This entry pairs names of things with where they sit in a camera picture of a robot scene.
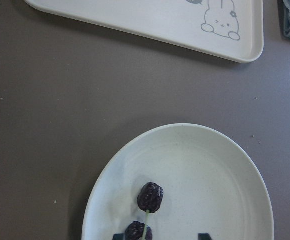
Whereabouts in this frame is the cream round plate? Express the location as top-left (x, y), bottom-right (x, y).
top-left (81, 123), bottom-right (275, 240)

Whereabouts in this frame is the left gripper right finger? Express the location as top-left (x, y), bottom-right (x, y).
top-left (198, 233), bottom-right (213, 240)

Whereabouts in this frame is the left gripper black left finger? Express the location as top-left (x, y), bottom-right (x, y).
top-left (112, 233), bottom-right (126, 240)

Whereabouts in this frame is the cream rabbit tray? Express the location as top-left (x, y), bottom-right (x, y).
top-left (28, 0), bottom-right (264, 63)

